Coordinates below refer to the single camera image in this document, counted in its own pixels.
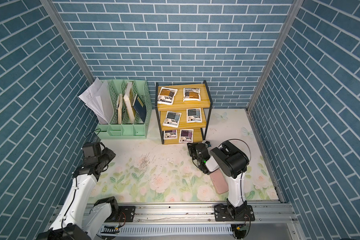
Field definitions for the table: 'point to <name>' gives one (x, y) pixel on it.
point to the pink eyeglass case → (219, 181)
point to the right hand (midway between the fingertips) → (187, 144)
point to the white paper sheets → (98, 98)
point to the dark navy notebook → (140, 107)
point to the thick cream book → (128, 103)
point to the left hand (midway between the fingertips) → (115, 150)
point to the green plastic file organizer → (139, 130)
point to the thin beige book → (119, 107)
